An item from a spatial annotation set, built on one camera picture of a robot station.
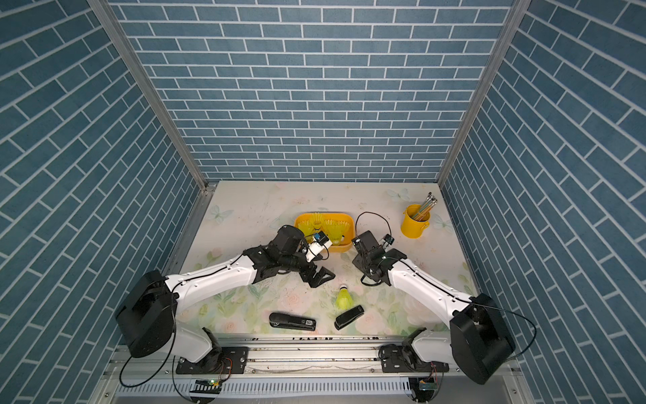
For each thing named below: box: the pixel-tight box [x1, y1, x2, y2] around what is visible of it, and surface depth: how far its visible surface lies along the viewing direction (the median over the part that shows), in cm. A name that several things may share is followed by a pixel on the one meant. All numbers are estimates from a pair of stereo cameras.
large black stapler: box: [268, 312, 317, 331], surface depth 79 cm
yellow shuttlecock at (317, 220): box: [310, 212, 325, 230], surface depth 104 cm
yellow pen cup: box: [400, 203, 430, 240], surface depth 99 cm
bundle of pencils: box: [411, 191, 439, 222], surface depth 97 cm
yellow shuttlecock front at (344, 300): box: [335, 283, 354, 311], surface depth 86 cm
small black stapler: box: [333, 304, 365, 331], surface depth 81 cm
